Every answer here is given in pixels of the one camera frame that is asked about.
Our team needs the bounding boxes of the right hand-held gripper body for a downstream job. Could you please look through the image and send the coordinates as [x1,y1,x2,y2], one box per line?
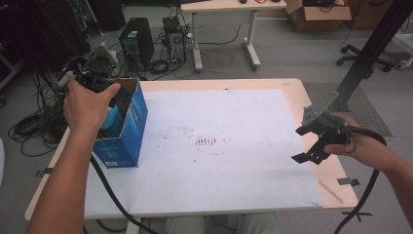
[301,92,351,165]

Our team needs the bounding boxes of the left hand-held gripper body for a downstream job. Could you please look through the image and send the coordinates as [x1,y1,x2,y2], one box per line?
[68,43,119,95]

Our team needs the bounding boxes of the blue bottle with white cap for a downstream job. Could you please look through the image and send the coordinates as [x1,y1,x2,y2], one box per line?
[99,106,130,139]

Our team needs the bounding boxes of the blue cardboard box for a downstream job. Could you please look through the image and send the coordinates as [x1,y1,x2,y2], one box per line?
[92,77,149,169]

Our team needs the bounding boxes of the person's right hand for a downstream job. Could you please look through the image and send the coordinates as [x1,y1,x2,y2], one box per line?
[322,111,391,174]

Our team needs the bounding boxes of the person's left hand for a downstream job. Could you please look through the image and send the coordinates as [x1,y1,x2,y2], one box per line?
[62,79,121,136]

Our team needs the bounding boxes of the pale tape strip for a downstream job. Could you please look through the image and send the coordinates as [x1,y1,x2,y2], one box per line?
[318,179,344,205]

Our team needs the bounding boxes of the black computer tower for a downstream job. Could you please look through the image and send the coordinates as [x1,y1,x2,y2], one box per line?
[118,18,155,73]

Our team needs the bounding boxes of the black tape mark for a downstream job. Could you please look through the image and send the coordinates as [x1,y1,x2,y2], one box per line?
[336,176,360,187]
[35,167,55,178]

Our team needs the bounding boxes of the person's right leg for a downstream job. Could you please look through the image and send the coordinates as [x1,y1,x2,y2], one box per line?
[235,213,282,234]

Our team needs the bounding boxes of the person's leg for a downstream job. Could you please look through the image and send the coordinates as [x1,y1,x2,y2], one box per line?
[165,215,207,234]
[235,213,282,234]

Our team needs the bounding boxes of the open computer case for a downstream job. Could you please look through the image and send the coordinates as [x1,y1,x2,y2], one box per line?
[162,16,188,66]

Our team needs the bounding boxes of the black tape cross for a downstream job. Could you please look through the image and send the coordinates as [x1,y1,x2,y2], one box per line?
[341,210,373,223]

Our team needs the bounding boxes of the white paper sheet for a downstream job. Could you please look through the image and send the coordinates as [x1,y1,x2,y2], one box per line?
[83,88,324,219]

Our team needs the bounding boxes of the black office chair base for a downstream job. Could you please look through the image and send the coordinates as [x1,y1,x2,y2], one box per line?
[335,43,394,73]

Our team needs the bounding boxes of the open brown cardboard box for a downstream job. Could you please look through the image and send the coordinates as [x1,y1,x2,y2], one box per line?
[285,0,353,33]

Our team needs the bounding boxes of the closed brown cardboard box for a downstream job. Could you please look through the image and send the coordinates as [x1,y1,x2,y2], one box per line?
[344,0,391,32]

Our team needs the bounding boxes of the person's left leg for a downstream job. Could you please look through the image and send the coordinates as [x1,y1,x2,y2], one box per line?
[165,215,207,234]

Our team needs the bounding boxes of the white desk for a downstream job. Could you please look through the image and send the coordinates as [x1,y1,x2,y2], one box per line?
[180,0,287,72]

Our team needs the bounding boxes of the coiled black cable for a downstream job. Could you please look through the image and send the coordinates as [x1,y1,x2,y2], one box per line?
[149,58,170,75]

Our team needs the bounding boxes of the right hand-held gripper cable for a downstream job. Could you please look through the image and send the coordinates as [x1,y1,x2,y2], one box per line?
[333,125,388,234]

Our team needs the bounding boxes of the hand-held gripper cable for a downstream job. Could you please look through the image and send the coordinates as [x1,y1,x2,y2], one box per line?
[56,69,161,234]
[333,125,388,234]

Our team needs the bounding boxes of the bundle of black floor cables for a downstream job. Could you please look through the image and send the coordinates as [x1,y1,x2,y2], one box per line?
[8,71,74,158]

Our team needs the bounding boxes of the left hand-held gripper cable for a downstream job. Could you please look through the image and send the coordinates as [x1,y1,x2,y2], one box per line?
[56,69,161,234]

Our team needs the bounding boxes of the black metal stand post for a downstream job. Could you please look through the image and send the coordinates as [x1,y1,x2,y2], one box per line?
[326,0,413,114]

